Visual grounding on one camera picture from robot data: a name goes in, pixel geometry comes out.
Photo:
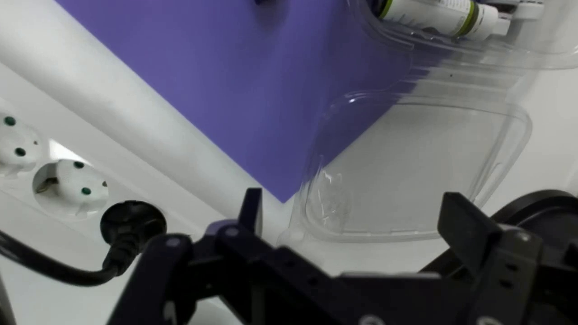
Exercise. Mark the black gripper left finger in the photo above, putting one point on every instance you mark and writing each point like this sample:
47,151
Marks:
250,210

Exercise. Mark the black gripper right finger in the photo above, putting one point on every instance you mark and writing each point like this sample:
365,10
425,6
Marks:
466,226

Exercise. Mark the purple mat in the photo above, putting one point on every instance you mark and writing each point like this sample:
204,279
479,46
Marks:
210,78

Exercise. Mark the white power strip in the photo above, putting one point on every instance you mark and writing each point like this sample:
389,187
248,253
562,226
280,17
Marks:
65,187

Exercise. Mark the white tube yellow-green bands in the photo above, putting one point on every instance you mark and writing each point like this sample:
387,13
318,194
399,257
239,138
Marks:
434,15

